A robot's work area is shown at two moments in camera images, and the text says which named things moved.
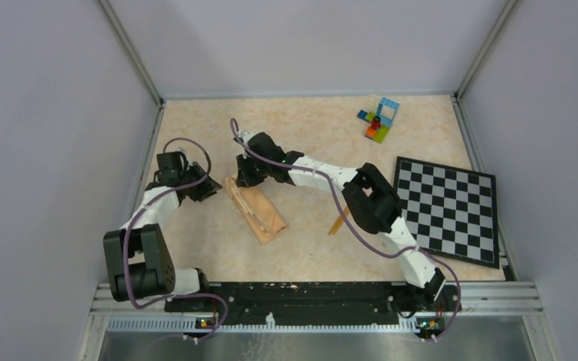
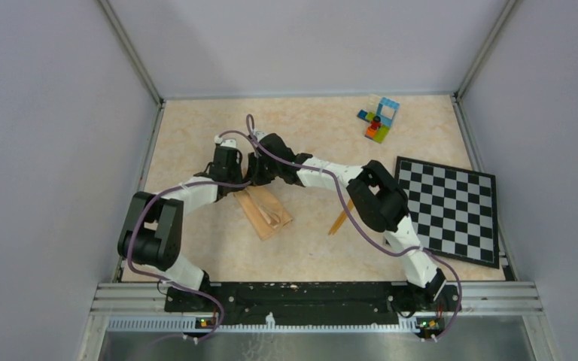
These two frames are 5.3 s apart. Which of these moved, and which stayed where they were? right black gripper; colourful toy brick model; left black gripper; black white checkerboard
Moved: left black gripper
Stayed: right black gripper; black white checkerboard; colourful toy brick model
